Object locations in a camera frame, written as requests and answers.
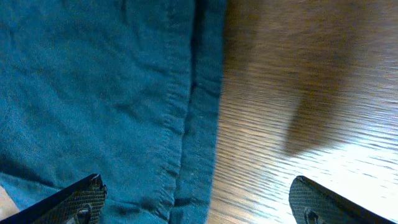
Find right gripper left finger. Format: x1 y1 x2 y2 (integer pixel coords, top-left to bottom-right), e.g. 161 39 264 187
1 174 108 224

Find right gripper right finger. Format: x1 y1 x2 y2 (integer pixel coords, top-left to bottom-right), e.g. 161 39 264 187
289 175 394 224

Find dark blue shorts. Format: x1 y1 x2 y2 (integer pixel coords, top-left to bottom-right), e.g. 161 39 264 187
1 0 227 223

